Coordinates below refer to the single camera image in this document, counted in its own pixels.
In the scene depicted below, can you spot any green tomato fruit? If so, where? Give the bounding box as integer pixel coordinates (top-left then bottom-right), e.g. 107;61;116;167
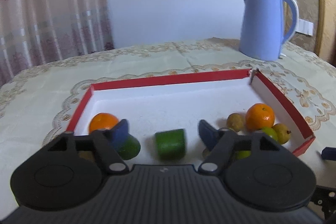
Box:
235;151;251;160
259;127;278;141

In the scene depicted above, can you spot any small orange mandarin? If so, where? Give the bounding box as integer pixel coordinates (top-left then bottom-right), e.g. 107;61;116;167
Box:
245;103;275;132

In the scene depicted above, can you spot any large orange mandarin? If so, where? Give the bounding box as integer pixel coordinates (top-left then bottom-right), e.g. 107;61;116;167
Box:
88;113;119;134

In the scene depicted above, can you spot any green cucumber end with stem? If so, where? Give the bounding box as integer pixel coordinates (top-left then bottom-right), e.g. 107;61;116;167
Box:
116;135;141;160

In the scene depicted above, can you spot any green cucumber cut piece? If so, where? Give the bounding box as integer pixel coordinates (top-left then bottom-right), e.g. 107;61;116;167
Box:
154;128;186;161

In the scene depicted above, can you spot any dark sugarcane piece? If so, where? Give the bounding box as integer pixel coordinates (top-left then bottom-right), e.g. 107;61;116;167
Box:
78;151;96;163

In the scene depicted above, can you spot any cream floral tablecloth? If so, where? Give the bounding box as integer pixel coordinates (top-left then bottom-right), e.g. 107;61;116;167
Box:
1;38;335;217

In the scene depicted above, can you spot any red shallow cardboard box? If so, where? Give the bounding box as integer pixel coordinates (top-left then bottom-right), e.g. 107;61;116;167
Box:
67;69;315;165

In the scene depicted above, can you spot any blue electric kettle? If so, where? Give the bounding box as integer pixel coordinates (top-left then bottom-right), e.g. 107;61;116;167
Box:
239;0;299;61

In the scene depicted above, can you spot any pink floral curtain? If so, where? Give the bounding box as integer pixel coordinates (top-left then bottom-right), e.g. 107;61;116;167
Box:
1;0;114;84

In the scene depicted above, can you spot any white wall switch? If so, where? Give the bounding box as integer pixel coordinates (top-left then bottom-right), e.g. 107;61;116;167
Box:
296;19;314;36

